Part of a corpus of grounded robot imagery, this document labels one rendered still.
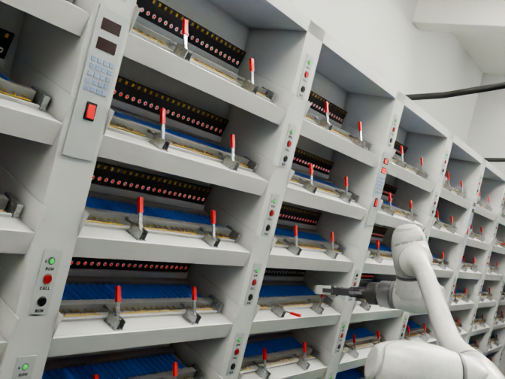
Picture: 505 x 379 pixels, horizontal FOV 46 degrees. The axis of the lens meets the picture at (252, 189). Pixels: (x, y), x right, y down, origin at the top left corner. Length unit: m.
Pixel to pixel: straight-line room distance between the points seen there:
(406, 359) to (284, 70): 0.83
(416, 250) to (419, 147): 1.18
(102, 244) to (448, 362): 0.79
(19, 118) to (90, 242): 0.29
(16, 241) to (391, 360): 0.81
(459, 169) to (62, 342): 2.79
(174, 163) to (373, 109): 1.16
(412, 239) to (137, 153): 0.97
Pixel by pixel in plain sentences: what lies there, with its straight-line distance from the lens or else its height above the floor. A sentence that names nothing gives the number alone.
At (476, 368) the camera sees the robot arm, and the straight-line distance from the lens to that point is 1.46.
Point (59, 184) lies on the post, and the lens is 1.13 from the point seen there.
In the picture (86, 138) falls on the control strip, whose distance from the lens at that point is 1.15.
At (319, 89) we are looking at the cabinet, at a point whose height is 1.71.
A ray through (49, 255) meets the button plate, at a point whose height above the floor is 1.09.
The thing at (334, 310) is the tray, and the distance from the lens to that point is 2.28.
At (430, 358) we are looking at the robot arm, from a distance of 1.41.
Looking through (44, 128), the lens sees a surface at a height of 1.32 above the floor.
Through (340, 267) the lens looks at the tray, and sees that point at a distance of 2.18.
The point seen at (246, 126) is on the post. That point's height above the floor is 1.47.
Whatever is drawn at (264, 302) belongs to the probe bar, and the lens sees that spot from 1.90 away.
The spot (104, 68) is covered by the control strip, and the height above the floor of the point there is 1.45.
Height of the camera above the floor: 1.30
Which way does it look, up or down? level
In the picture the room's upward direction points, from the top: 14 degrees clockwise
